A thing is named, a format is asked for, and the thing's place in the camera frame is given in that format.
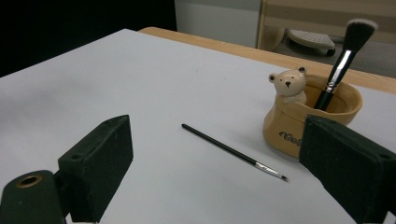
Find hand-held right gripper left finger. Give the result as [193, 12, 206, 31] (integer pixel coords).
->
[57, 114, 134, 224]

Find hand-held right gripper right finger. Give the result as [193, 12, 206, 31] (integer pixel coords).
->
[298, 114, 396, 224]

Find tan bear brush holder cup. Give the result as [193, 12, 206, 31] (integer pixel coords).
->
[262, 65, 364, 160]

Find large black makeup brush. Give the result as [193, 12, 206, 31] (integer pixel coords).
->
[313, 18, 378, 112]

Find thin black makeup brush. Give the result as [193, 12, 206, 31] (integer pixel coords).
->
[181, 123, 290, 184]

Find white table cover sheet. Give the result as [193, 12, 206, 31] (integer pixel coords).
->
[0, 28, 396, 224]

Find grey foot pedal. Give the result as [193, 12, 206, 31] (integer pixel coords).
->
[285, 29, 337, 58]

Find black curtain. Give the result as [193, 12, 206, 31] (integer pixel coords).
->
[0, 0, 177, 78]

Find white cabinet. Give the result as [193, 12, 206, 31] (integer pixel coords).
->
[174, 0, 263, 49]

